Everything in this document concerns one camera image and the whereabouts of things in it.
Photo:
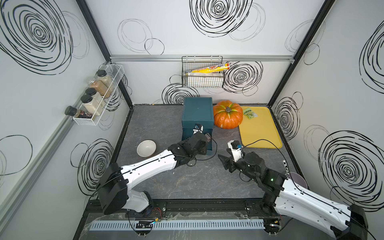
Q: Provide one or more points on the teal drawer cabinet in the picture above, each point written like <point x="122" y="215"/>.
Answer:
<point x="197" y="111"/>

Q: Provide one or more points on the black wire wall basket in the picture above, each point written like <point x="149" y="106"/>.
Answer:
<point x="196" y="74"/>

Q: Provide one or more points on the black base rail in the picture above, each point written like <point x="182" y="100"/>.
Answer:
<point x="250" y="207"/>

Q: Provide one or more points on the yellow tray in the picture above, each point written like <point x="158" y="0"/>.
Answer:
<point x="260" y="132"/>

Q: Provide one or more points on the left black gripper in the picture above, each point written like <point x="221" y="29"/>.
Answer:
<point x="203" y="150"/>

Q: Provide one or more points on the green snack packet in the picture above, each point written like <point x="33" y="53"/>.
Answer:
<point x="249" y="113"/>

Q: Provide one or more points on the spice jar brown powder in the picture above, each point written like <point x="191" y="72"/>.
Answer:
<point x="102" y="83"/>

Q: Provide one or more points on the clear wall spice shelf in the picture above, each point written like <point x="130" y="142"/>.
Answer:
<point x="102" y="97"/>

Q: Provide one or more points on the grey cable duct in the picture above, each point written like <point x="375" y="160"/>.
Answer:
<point x="242" y="224"/>

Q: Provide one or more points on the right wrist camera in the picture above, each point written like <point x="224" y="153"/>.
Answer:
<point x="236" y="149"/>

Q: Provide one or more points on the small dark spice bottle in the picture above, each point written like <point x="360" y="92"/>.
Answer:
<point x="77" y="113"/>

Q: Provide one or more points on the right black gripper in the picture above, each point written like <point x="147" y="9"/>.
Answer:
<point x="229" y="161"/>

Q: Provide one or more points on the spice jar white powder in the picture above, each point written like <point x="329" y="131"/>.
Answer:
<point x="96" y="95"/>

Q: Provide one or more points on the purple bowl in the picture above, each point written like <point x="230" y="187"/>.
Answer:
<point x="299" y="180"/>

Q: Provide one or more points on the yellow snack tube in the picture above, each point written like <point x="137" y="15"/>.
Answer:
<point x="212" y="69"/>

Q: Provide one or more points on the metal spoon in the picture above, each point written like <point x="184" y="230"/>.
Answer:
<point x="286" y="168"/>

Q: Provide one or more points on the white bowl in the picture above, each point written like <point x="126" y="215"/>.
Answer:
<point x="146" y="148"/>

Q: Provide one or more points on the orange pumpkin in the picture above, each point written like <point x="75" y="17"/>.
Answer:
<point x="227" y="115"/>

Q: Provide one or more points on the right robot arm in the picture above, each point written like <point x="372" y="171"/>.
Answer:
<point x="285" y="197"/>

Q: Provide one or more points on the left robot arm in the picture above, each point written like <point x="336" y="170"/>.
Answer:
<point x="115" y="187"/>

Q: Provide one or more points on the spice jar cream powder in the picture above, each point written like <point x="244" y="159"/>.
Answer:
<point x="91" y="104"/>

